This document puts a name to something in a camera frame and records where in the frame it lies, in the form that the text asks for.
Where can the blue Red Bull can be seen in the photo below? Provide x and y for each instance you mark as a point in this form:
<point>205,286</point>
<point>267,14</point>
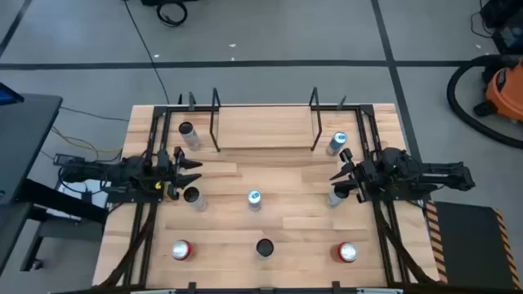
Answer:
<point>254,200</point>
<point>336,143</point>

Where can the orange shop vacuum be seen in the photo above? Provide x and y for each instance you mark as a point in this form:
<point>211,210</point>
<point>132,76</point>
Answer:
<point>506,94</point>
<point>451,98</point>

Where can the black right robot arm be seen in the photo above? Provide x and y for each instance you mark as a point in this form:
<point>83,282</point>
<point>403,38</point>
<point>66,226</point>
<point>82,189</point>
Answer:
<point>433,175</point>

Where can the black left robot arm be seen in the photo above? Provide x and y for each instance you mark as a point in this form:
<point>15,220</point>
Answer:
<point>102,171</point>

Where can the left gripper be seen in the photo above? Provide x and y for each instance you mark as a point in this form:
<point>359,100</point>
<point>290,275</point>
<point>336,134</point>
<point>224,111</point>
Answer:
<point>169,173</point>

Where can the red soda can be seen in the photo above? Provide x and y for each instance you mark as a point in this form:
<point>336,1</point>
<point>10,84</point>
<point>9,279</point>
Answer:
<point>346,252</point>
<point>181,250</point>

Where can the black mat hazard stripes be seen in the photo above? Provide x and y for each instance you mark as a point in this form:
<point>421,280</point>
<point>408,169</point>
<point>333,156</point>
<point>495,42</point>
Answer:
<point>466,241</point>

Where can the black aluminium table frame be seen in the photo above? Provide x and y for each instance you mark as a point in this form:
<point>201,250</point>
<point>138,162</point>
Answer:
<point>160,110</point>

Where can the Celsius Peach Vibe can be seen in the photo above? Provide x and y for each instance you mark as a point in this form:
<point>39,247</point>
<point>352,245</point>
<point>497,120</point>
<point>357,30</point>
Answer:
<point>190,138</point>
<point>197,201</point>

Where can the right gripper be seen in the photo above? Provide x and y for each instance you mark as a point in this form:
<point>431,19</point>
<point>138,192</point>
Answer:
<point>367,175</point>

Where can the black floor equipment box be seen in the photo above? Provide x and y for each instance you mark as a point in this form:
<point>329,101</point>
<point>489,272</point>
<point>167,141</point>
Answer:
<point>163,2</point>

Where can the blue lit screen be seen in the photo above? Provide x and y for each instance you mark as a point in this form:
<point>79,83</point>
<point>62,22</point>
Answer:
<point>6,94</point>

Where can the black desk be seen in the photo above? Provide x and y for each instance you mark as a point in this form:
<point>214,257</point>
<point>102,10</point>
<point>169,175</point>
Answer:
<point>24,134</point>

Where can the wooden shelf black metal frame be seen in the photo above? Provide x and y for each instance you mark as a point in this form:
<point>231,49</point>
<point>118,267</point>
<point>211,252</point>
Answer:
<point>265,126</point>

